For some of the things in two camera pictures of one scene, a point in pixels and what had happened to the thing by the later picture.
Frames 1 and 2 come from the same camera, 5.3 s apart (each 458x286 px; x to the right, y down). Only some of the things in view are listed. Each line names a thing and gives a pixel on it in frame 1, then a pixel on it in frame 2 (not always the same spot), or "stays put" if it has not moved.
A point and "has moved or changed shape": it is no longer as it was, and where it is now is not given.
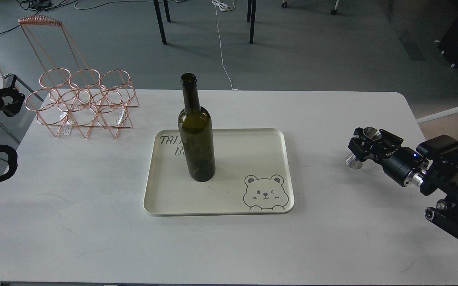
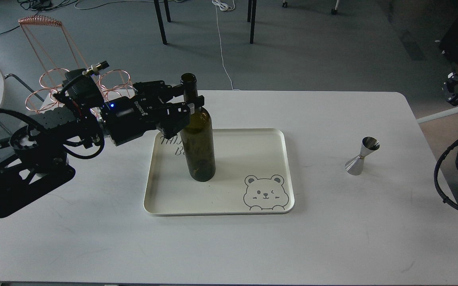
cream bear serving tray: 252,176 stays put
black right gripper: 397,164 → 452,87
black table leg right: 251,10 stays put
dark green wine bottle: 195,127 stays put
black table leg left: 158,14 stays put
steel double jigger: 370,133 has moved or changed shape
